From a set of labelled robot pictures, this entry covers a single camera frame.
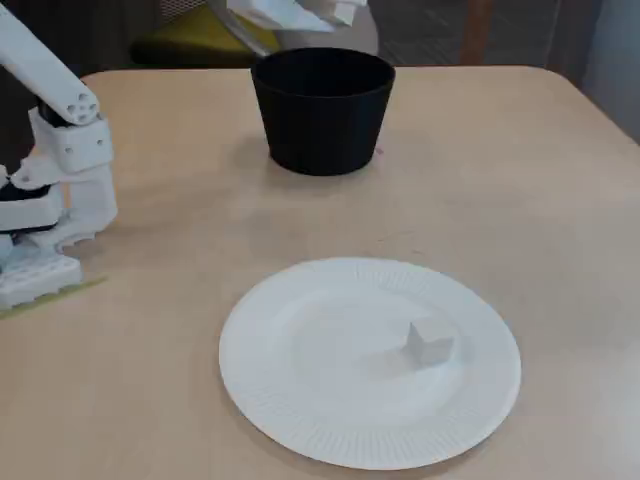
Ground white fixed gripper finger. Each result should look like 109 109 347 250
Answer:
299 0 370 25

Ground black pot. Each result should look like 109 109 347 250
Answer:
250 47 397 177

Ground white paper plate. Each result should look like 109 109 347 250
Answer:
218 257 522 471

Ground yellow-green chair seat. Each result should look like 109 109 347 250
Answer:
130 0 281 69

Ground green tape strip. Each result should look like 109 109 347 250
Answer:
0 276 109 321

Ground brown wooden post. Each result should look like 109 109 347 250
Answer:
462 0 494 66

